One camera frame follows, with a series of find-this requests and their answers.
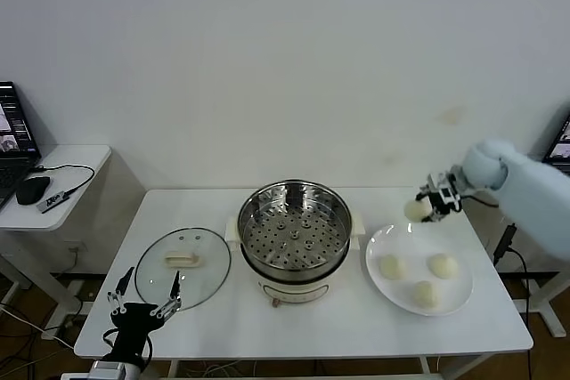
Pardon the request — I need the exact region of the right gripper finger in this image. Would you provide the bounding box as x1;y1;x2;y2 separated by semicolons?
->
415;183;440;201
420;206;451;224

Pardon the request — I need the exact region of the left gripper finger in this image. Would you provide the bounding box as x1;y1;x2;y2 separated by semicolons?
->
106;266;135;315
150;270;183;321

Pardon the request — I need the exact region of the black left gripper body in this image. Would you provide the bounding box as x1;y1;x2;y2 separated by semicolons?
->
109;302;164;361

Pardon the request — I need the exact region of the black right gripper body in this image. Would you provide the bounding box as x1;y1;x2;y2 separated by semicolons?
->
426;173;464;220

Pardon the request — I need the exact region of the white steamed baozi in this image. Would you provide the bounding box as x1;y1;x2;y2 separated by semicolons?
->
403;199;432;223
427;253;460;279
410;280;441;311
378;255;408;282

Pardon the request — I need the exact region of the round glass pot lid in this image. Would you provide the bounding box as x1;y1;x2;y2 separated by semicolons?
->
134;227;232;312

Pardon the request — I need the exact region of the perforated steel steamer basket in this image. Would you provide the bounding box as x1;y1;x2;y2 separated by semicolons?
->
237;180;354;272

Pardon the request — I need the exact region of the round white plate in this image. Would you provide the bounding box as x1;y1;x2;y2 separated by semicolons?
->
365;222;475;318

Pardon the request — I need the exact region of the small grey printed device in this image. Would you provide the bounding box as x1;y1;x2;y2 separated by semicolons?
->
37;190;72;214

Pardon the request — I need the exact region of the black open laptop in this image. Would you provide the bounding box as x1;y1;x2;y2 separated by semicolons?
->
0;81;44;212
541;115;570;174

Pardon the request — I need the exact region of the cream electric cooker base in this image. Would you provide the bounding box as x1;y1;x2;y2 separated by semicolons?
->
224;213;366;310

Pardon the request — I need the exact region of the black computer mouse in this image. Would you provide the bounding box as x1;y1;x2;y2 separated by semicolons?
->
16;175;53;206

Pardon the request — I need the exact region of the white side table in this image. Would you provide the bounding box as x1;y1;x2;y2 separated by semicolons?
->
498;214;570;339
0;144;113;323

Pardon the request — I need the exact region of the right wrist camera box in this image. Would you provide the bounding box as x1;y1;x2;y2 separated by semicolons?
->
438;187;462;213

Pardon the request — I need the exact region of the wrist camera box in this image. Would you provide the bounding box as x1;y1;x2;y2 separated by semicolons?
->
438;187;462;213
88;360;126;379

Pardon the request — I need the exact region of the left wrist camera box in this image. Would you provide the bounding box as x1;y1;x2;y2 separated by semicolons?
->
88;360;126;379

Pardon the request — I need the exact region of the black cable with adapter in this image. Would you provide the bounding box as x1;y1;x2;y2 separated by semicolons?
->
492;222;533;380

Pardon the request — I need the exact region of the white floor cable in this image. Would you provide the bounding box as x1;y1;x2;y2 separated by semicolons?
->
0;303;76;349

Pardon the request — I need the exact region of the thin black device cable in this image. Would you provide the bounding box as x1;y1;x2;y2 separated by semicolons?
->
28;164;97;197

